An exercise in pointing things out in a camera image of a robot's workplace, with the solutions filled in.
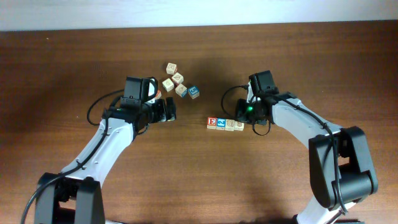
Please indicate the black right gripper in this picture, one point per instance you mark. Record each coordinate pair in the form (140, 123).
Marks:
(240, 115)

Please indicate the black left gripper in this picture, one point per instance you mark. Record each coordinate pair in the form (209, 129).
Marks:
(161, 114)

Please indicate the wooden block red letter E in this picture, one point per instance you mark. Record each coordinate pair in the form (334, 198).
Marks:
(211, 123)

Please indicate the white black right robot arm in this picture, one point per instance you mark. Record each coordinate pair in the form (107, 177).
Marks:
(342, 172)

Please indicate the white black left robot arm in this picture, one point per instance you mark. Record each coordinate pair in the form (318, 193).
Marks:
(74, 194)

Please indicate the wooden block red letter A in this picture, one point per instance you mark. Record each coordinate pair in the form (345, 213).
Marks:
(158, 95)

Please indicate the wooden block back red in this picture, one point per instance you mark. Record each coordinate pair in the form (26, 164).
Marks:
(168, 84)

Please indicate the wooden block teal side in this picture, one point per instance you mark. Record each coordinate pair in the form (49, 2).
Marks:
(181, 90)

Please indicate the wooden block red edge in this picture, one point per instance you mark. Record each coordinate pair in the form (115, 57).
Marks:
(177, 78)

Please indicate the wooden block blue number 5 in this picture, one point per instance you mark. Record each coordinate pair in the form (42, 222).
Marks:
(194, 92)

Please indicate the plain wooden picture block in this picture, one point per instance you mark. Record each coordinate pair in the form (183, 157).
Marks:
(171, 69)

